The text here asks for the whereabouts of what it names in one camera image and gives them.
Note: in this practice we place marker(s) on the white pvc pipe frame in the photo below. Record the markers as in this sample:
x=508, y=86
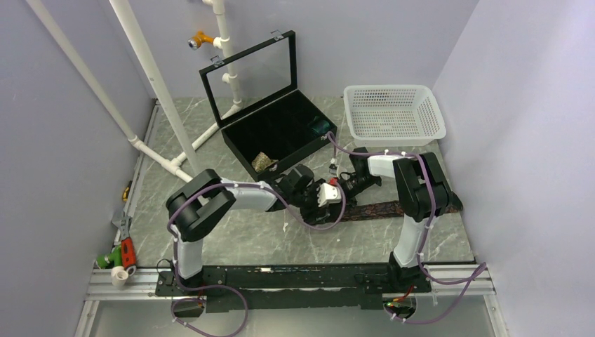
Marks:
x=147, y=73

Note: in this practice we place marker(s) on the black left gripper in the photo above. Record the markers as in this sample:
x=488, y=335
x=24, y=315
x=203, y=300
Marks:
x=309, y=215

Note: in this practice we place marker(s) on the black tie storage box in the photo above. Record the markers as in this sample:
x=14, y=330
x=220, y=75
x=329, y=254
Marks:
x=274, y=114

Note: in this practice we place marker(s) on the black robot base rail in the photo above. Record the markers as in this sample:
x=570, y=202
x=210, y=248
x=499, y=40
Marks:
x=235, y=287

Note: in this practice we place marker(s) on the navy orange paisley tie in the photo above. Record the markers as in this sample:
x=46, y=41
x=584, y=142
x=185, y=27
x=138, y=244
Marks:
x=380, y=210

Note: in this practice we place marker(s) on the red handled clamp tool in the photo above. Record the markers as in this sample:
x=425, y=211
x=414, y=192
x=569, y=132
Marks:
x=128, y=255

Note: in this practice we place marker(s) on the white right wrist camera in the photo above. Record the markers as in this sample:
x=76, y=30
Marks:
x=333, y=167

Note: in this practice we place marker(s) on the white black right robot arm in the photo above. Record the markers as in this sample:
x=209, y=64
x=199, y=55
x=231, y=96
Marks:
x=423, y=194

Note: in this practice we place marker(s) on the aluminium table frame rail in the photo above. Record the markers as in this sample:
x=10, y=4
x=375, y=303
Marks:
x=446, y=279

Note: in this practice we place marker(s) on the rolled gold tie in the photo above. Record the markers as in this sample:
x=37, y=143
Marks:
x=262, y=162

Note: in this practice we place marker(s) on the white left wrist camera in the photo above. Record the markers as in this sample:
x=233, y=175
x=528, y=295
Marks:
x=328, y=194

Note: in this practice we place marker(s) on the white plastic mesh basket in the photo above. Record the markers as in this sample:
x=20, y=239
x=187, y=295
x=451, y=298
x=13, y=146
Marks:
x=405, y=115

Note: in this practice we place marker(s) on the rolled teal tie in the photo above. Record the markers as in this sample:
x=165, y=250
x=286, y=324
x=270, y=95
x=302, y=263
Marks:
x=319, y=127

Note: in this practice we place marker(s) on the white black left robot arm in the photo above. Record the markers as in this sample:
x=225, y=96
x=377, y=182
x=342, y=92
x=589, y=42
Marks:
x=198, y=207

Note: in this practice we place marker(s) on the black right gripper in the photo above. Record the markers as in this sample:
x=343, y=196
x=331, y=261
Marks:
x=350, y=200

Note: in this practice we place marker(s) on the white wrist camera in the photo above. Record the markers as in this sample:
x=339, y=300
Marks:
x=328, y=194
x=333, y=167

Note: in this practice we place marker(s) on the orange webcam on pipe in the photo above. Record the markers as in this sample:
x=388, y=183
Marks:
x=199, y=39

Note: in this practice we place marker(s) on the green white pipe fitting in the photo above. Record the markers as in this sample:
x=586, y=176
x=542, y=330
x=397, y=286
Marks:
x=114, y=262

